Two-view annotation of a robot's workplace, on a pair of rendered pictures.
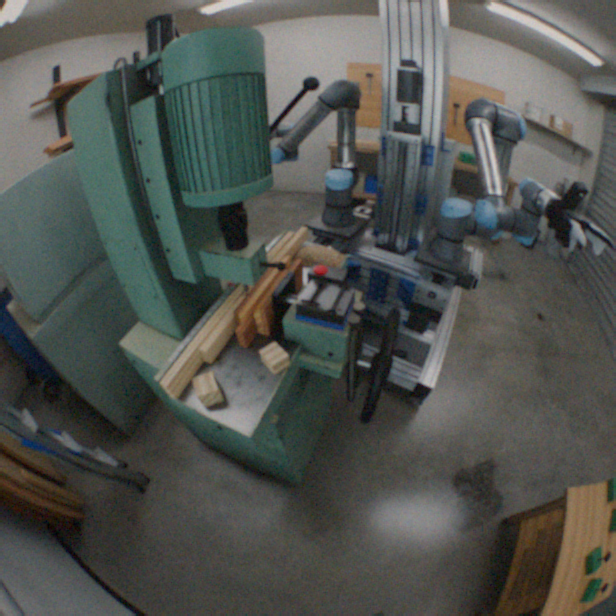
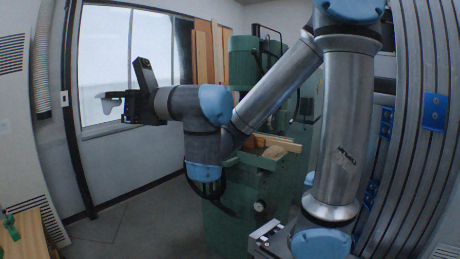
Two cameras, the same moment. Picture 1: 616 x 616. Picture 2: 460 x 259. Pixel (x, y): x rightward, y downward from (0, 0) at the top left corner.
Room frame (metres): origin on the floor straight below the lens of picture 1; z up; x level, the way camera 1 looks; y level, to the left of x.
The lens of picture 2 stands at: (0.74, -1.02, 1.26)
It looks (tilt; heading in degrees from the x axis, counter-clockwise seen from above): 14 degrees down; 105
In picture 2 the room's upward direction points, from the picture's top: straight up
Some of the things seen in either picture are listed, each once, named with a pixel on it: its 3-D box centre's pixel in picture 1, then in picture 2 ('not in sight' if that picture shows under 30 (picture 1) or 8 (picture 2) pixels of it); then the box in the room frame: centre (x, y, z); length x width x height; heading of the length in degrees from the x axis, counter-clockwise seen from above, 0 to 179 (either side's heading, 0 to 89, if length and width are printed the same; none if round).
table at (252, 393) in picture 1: (291, 324); (232, 150); (0.46, 0.04, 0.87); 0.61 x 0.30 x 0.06; 157
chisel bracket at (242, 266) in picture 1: (234, 261); not in sight; (0.51, 0.16, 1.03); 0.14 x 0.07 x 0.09; 67
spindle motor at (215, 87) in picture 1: (217, 114); (243, 63); (0.50, 0.14, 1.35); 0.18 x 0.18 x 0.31
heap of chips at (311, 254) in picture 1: (318, 253); (274, 149); (0.70, -0.04, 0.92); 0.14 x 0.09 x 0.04; 67
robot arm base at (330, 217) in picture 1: (338, 211); not in sight; (1.14, -0.15, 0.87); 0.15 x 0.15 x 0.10
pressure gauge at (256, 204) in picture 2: not in sight; (260, 206); (0.66, -0.15, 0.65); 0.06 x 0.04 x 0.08; 157
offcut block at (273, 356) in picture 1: (274, 357); not in sight; (0.33, 0.07, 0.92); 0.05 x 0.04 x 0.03; 38
